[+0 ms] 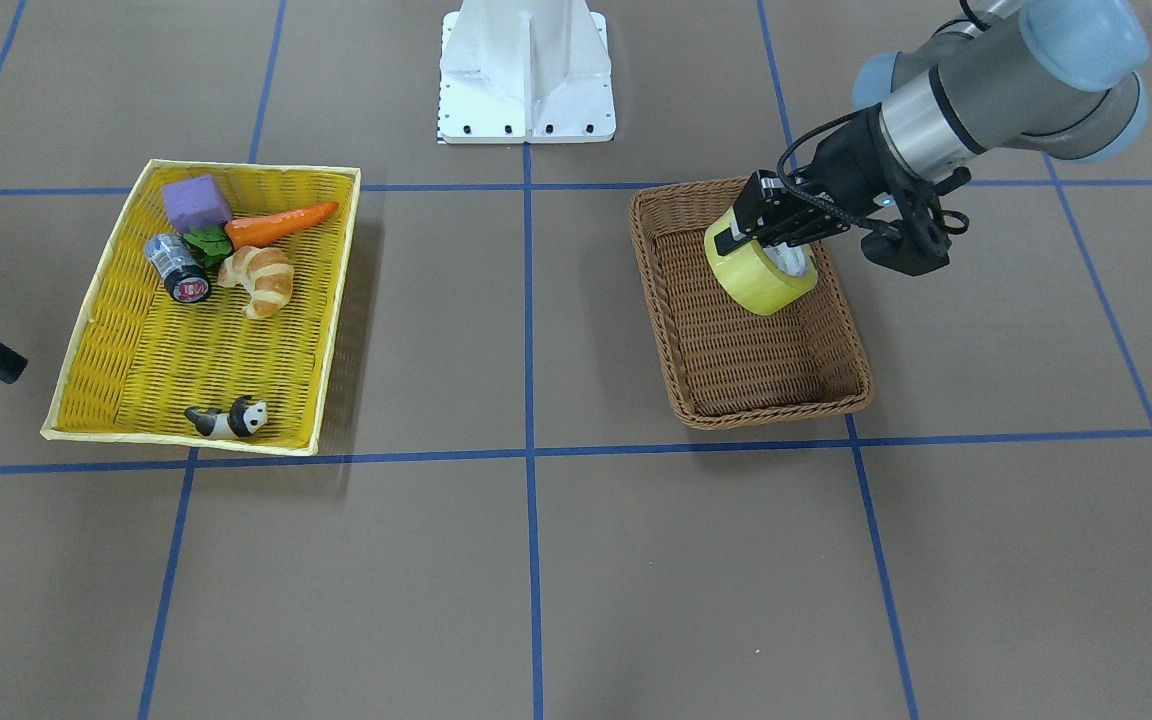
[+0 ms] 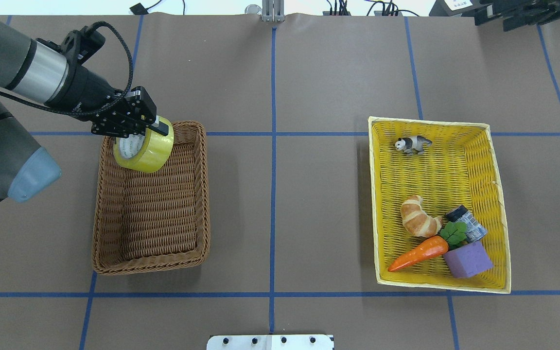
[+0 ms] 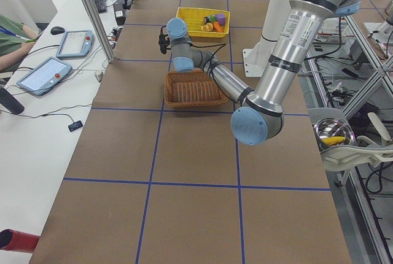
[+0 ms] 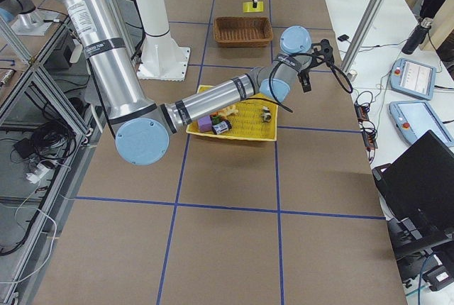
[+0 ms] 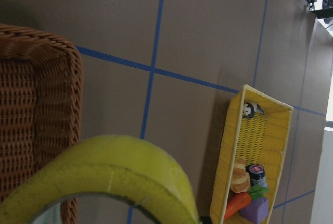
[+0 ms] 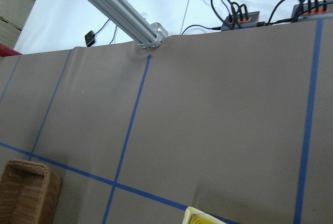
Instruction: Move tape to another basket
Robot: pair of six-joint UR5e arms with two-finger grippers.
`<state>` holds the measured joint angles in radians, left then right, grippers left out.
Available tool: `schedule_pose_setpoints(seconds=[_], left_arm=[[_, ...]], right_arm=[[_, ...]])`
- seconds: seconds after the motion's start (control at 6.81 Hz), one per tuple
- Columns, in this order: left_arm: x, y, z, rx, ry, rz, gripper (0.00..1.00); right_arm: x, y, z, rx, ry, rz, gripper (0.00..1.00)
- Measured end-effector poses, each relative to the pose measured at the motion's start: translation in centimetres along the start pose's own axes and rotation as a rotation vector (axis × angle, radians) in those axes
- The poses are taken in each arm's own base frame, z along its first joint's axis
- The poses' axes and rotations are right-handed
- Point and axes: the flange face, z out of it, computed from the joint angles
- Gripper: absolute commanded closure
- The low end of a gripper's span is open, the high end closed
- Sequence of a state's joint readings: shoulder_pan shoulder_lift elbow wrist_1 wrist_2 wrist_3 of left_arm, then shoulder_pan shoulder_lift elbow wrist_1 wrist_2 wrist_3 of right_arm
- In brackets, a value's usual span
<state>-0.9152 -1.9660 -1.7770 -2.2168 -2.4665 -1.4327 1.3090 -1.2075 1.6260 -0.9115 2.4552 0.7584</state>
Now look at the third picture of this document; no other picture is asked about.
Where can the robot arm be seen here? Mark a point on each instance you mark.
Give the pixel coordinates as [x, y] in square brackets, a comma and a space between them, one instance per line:
[259, 116]

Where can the brown wicker basket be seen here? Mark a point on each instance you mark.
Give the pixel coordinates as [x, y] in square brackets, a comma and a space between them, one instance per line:
[192, 89]

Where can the blue tape line lengthwise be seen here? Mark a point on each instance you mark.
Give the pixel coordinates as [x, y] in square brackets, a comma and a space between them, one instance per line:
[149, 185]

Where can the yellow woven basket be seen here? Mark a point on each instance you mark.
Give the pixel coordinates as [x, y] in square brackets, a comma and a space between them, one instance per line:
[203, 22]

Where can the toy croissant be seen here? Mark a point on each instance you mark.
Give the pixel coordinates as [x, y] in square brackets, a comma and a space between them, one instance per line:
[207, 27]

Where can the toy carrot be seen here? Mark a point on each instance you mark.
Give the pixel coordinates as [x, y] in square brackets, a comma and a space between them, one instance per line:
[218, 27]

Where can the purple foam block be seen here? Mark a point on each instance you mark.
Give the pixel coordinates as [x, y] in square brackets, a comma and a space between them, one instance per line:
[221, 19]

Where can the small black device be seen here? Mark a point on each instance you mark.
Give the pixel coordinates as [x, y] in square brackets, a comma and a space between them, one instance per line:
[75, 126]

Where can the metal bowl with corn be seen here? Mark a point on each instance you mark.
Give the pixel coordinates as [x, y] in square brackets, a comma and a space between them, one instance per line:
[333, 132]

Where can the teach pendant far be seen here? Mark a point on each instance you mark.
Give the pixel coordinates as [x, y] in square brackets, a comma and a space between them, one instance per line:
[75, 44]

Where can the teach pendant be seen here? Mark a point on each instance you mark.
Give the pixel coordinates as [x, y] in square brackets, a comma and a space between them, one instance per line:
[44, 77]
[75, 44]

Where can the teach pendant near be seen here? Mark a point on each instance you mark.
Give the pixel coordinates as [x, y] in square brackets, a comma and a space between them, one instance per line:
[44, 77]

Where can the black computer mouse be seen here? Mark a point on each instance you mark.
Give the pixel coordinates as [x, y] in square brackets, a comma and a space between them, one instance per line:
[57, 30]

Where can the person in green shirt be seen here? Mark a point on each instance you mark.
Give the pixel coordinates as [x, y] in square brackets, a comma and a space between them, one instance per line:
[17, 40]

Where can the red cylinder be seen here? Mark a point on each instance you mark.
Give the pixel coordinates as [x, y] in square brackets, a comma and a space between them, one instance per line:
[18, 241]

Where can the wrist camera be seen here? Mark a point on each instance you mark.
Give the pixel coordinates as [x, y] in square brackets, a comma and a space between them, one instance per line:
[163, 41]

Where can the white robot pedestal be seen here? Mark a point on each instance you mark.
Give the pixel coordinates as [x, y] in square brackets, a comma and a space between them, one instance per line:
[255, 60]

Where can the aluminium frame post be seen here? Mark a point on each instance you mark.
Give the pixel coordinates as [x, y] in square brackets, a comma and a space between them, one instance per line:
[93, 15]

